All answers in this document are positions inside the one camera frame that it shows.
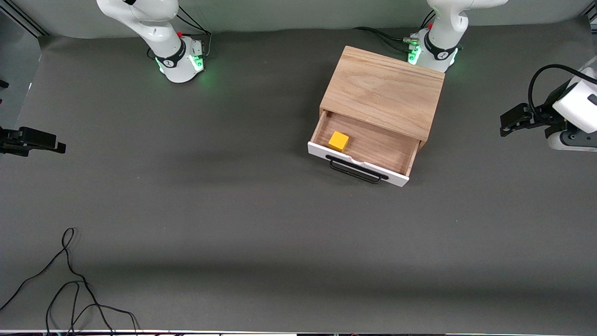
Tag white-fronted wooden drawer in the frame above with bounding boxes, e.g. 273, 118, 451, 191
308, 111, 420, 187

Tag black metal drawer handle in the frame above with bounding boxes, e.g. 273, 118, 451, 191
325, 155, 389, 184

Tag yellow wooden block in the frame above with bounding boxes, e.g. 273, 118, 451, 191
328, 131, 350, 153

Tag wooden drawer cabinet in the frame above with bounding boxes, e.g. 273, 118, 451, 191
319, 45, 446, 152

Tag dark grey table mat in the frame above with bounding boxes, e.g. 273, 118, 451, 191
0, 16, 597, 333

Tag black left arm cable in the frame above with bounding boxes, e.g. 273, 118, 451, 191
528, 64, 597, 110

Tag aluminium frame rail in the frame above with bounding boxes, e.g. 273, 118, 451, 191
0, 10, 48, 38

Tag loose black table cable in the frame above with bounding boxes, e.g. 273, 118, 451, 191
0, 227, 140, 336

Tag black left arm base cables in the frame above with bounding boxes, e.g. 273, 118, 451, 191
352, 10, 437, 53

